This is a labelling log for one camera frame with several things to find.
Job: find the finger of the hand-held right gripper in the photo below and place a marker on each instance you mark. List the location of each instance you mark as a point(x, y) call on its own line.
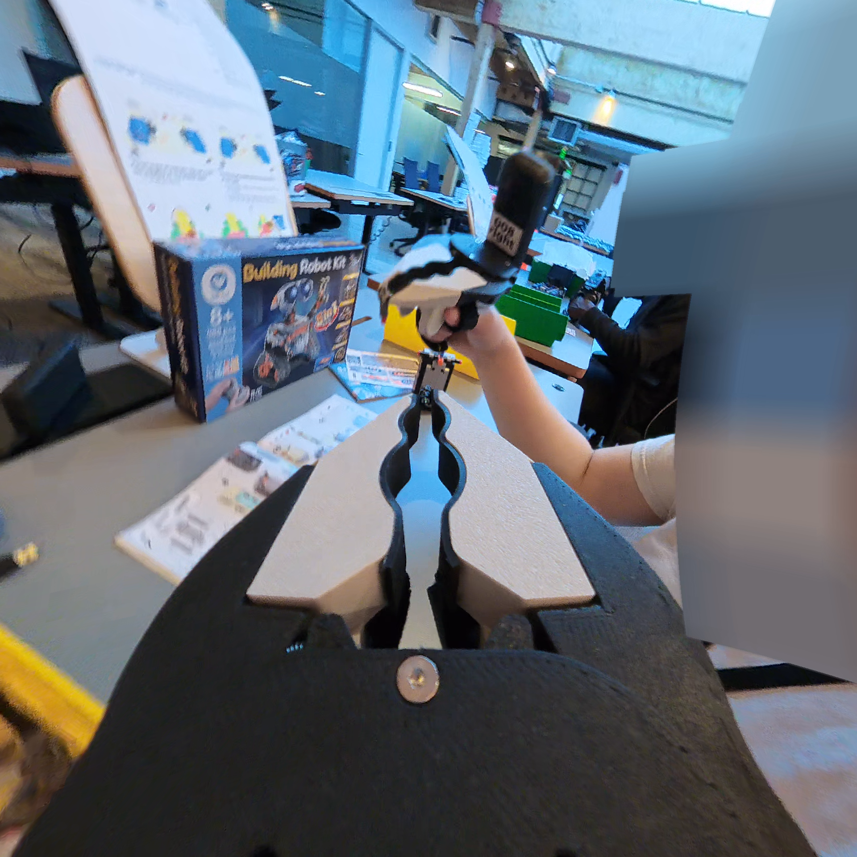
point(425, 258)
point(435, 293)

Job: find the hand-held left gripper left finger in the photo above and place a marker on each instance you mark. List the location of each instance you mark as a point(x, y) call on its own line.
point(328, 529)

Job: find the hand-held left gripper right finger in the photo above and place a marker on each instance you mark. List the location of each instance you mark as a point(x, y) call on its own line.
point(509, 529)

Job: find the small black toy part assembly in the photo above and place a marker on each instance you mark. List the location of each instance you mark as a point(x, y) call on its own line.
point(435, 375)

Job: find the person's right forearm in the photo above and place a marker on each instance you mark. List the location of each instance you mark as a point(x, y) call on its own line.
point(556, 442)

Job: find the wooden top office desk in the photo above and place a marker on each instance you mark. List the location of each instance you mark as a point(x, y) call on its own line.
point(355, 191)
point(562, 358)

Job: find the person's right hand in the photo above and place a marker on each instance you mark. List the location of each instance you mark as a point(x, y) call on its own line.
point(489, 335)

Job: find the yellow plastic bin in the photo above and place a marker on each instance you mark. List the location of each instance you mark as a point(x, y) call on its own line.
point(40, 689)
point(402, 335)

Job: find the tilted white instruction sheet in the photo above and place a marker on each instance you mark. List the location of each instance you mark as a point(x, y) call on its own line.
point(468, 174)

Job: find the small printed leaflet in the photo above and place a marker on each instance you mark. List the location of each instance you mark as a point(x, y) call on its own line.
point(375, 375)

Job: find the green plastic bin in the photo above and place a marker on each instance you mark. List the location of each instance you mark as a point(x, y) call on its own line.
point(535, 321)

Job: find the open instruction booklet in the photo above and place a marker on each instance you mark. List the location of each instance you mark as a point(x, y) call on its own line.
point(201, 509)

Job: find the person's white shirt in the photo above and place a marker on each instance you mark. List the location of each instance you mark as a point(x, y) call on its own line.
point(656, 468)

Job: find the blue robot kit box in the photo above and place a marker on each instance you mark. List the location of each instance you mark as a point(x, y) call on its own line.
point(268, 321)

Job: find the large white instruction sheet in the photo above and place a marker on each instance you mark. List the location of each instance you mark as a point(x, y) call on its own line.
point(174, 100)

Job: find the small black yellow toy part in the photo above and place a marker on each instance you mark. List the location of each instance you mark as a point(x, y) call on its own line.
point(23, 557)

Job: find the wooden board stand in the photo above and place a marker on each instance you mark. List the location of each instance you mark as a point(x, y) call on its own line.
point(100, 201)

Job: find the wooden post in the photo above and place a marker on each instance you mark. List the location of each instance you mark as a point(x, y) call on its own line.
point(481, 73)

